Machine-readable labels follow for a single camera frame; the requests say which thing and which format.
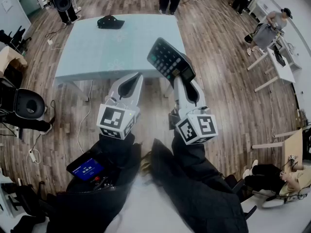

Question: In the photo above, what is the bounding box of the white hanging cable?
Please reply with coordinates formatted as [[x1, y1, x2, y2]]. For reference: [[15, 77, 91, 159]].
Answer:
[[76, 79, 94, 155]]

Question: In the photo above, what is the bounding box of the person's left forearm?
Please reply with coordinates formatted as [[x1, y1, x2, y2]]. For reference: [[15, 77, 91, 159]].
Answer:
[[65, 132, 143, 194]]

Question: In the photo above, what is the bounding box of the light wooden board table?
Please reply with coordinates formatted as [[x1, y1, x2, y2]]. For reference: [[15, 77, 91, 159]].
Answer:
[[252, 128, 304, 172]]

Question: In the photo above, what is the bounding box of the light blue floral tablecloth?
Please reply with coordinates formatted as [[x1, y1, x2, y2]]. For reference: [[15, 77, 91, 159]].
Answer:
[[53, 14, 187, 82]]

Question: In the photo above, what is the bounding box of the black box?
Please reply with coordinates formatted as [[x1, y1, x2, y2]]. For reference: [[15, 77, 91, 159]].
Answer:
[[273, 48, 287, 67]]

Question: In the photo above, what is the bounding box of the white desk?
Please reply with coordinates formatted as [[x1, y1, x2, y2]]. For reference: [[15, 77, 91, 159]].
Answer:
[[266, 32, 303, 70]]

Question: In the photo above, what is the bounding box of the cardboard box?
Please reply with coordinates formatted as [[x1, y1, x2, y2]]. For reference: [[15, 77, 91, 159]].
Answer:
[[0, 45, 28, 75]]

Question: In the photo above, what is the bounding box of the white table under tablecloth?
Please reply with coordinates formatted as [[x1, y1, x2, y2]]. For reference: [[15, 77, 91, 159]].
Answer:
[[56, 78, 176, 102]]

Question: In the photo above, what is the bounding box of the black cap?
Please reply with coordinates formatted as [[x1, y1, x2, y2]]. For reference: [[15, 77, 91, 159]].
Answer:
[[97, 15, 125, 30]]

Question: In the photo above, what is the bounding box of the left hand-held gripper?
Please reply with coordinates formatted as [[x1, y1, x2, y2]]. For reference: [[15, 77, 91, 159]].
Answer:
[[96, 72, 144, 140]]

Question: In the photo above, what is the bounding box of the white extension cord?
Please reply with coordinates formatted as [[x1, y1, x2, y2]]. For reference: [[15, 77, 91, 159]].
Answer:
[[187, 0, 247, 33]]

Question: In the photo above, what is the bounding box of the person's dark jacket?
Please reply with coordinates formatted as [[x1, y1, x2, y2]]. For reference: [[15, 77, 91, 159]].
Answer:
[[46, 131, 250, 233]]

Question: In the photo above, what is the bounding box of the black office chair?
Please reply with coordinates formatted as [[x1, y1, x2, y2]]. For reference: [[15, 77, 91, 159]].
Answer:
[[0, 25, 32, 52]]

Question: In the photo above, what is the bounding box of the white power strip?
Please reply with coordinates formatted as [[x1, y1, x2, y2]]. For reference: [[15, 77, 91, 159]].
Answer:
[[28, 149, 41, 165]]

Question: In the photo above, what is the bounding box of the person's white shirt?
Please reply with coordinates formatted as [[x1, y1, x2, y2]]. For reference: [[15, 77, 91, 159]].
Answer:
[[104, 172, 195, 233]]

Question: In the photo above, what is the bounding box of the black calculator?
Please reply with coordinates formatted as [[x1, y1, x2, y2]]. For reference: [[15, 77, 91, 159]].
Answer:
[[146, 37, 196, 83]]

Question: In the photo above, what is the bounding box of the white side table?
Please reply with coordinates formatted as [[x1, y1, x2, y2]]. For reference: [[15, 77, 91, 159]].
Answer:
[[247, 47, 296, 93]]

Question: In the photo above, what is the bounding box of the black phone with blue screen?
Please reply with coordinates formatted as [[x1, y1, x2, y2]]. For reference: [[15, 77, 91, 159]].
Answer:
[[66, 151, 105, 182]]

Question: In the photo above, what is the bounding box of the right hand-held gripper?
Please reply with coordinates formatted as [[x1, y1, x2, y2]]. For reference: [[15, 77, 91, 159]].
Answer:
[[168, 76, 219, 146]]

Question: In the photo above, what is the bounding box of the person's right forearm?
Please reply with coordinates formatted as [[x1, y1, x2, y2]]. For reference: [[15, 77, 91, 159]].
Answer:
[[170, 130, 234, 194]]

